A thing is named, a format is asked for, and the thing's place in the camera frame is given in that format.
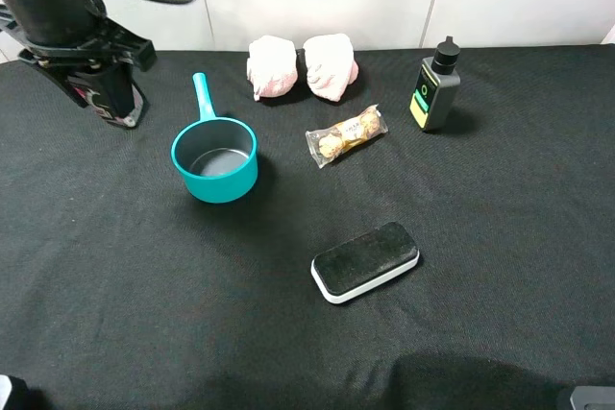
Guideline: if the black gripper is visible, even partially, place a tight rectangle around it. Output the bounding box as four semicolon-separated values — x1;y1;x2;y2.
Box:
1;5;157;108

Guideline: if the teal saucepan with handle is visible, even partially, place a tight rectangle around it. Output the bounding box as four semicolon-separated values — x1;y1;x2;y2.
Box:
170;73;258;204

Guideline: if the small black tin box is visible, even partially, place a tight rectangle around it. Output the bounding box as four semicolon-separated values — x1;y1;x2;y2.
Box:
67;62;146;129

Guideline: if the grey device bottom right corner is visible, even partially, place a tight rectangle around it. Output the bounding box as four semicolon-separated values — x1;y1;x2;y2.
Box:
556;386;615;410

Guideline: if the dark device bottom left corner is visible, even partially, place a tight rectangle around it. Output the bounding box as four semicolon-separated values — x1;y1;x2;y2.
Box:
0;374;47;410

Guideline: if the black tablecloth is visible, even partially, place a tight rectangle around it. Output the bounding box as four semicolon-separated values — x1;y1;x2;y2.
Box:
1;45;614;409

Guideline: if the grey bottle black cap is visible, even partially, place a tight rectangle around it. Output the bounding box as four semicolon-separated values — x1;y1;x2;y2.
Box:
409;36;460;133

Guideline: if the wrapped chocolate balls pack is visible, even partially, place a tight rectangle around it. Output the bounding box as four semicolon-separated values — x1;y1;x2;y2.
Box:
306;105;388;169

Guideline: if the black white board eraser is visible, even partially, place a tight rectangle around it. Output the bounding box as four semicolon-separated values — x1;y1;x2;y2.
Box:
310;222;420;304

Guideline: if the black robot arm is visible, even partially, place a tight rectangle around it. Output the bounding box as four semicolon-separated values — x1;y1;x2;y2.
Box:
1;0;156;119

